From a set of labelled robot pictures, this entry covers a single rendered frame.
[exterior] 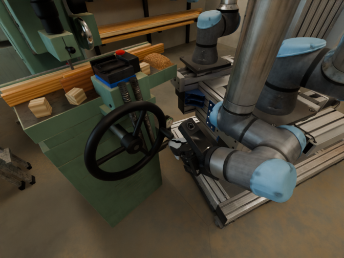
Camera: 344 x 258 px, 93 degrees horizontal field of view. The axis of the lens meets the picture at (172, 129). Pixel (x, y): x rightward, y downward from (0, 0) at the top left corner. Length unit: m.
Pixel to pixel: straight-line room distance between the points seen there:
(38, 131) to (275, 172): 0.60
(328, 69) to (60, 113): 0.75
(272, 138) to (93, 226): 1.21
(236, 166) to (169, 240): 0.94
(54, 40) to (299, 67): 0.73
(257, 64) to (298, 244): 1.22
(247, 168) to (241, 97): 0.15
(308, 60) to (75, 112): 0.71
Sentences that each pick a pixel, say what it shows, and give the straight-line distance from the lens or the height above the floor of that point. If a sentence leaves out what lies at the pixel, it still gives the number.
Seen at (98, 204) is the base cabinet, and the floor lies 0.35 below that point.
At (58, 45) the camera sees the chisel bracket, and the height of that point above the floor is 1.05.
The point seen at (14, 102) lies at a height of 0.91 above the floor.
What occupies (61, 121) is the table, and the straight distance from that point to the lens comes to 0.61.
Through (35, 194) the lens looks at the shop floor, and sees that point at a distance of 1.71.
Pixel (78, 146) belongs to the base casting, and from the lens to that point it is 0.69.
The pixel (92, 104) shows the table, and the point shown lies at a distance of 0.62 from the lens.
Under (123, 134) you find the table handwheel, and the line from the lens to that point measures 0.55.
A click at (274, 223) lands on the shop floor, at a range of 1.41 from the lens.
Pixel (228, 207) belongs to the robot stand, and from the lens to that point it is 1.08.
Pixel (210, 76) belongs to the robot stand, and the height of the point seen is 0.74.
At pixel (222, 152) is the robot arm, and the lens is 0.39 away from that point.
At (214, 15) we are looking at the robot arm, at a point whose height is 1.04.
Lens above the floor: 1.21
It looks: 44 degrees down
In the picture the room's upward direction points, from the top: 2 degrees counter-clockwise
